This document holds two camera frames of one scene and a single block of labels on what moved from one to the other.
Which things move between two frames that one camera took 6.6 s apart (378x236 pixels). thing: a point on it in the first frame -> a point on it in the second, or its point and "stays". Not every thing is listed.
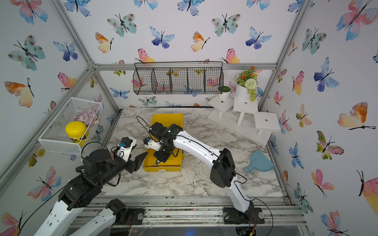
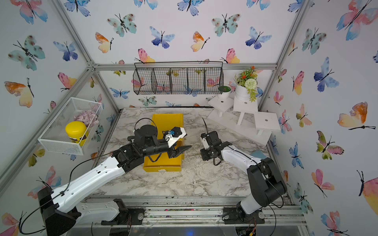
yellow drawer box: (172, 163) stays
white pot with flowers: (246, 81) stays
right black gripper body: (162, 154) -> (207, 153)
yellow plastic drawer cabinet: (167, 119) stays
